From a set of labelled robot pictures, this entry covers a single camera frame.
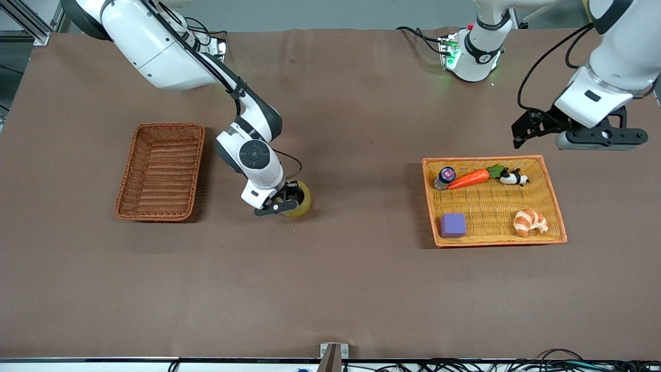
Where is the orange toy carrot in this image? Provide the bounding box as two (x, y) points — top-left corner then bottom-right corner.
(447, 164), (510, 191)

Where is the brown wicker basket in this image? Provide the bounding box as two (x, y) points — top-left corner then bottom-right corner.
(115, 122), (206, 223)

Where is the grey metal table bracket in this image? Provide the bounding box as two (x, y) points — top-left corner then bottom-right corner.
(320, 343), (350, 361)

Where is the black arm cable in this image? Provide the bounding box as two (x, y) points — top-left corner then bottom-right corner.
(140, 0), (303, 182)
(517, 23), (595, 112)

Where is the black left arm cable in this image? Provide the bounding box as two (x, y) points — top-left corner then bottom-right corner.
(517, 23), (595, 112)

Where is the black left base cable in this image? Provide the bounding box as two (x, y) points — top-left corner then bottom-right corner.
(396, 26), (446, 55)

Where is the aluminium frame profile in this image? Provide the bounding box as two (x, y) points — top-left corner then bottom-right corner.
(0, 0), (71, 45)

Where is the black cable bundle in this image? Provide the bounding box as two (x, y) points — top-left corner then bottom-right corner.
(341, 349), (661, 372)

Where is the toy croissant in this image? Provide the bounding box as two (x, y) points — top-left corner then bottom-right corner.
(513, 209), (549, 239)

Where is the black right base cable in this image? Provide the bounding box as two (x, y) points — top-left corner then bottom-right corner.
(185, 17), (229, 43)

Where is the black base cable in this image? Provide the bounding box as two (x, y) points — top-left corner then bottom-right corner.
(185, 17), (229, 43)
(396, 26), (446, 55)

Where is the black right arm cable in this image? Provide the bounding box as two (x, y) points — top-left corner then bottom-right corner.
(140, 0), (303, 182)

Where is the tan upright bar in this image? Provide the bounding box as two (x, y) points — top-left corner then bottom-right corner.
(317, 344), (342, 372)

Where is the black white panda figure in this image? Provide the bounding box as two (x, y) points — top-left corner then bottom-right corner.
(499, 168), (530, 187)

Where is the orange yellow wicker basket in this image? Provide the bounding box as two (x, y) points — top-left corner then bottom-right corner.
(421, 154), (568, 248)

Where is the brown table cover sheet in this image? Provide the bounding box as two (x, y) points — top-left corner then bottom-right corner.
(0, 28), (661, 361)

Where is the yellowish clear tape roll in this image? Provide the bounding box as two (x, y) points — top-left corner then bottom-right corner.
(281, 180), (312, 218)

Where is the small jar with blue lid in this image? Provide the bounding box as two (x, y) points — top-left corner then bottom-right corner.
(433, 166), (457, 191)

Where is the purple foam cube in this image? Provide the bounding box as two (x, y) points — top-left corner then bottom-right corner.
(439, 213), (468, 239)

